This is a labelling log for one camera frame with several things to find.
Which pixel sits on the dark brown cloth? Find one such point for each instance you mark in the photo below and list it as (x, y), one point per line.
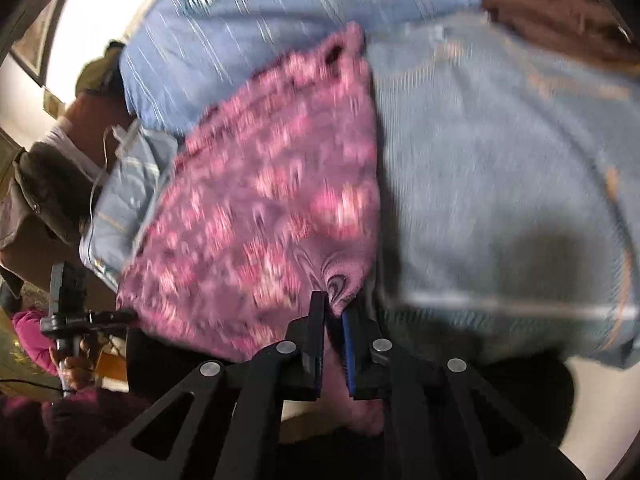
(50, 190)

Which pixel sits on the blue plaid pillow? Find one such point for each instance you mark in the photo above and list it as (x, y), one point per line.
(275, 15)

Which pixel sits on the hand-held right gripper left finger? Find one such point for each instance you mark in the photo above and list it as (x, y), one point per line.
(312, 355)

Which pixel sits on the white charger adapter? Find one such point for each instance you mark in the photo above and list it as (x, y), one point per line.
(126, 140)

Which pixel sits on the brown wooden headboard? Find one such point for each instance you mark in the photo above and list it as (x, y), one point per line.
(85, 115)

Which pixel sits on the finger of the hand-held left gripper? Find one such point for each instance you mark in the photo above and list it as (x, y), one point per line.
(117, 317)

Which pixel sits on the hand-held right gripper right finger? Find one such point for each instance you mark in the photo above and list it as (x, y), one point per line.
(350, 355)

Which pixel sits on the person's left hand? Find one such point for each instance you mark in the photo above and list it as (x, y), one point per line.
(81, 371)

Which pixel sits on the person's maroon clothing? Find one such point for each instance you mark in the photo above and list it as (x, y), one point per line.
(75, 435)

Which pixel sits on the person's left forearm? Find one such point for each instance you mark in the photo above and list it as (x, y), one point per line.
(32, 340)

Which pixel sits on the pink floral shirt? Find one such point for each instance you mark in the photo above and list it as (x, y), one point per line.
(250, 210)

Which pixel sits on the grey-blue bed sheet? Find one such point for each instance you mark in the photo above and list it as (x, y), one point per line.
(500, 160)

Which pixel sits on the olive green cloth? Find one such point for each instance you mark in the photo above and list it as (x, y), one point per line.
(95, 75)

